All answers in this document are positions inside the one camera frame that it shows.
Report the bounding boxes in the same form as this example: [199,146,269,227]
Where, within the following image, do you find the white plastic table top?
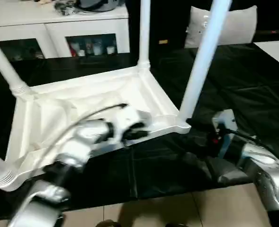
[0,66,192,191]

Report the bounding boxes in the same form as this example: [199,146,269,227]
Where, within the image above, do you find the black table mat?
[0,44,279,220]

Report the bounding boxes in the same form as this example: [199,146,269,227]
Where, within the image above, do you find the white flat board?
[254,40,279,71]

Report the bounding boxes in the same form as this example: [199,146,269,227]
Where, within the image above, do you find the black cabinet with yellow label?
[150,0,197,52]

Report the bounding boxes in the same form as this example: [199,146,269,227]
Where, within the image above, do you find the grey cushion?
[184,6,258,49]

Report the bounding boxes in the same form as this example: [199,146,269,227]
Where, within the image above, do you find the white glass-door cabinet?
[0,0,130,60]

